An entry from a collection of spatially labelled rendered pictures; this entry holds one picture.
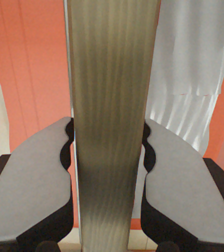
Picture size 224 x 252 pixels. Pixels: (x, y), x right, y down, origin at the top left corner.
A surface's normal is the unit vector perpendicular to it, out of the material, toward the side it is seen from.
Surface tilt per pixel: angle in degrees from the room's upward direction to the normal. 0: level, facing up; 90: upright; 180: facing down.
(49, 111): 0
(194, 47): 34
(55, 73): 0
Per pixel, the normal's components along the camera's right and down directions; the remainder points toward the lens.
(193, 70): -0.50, 0.49
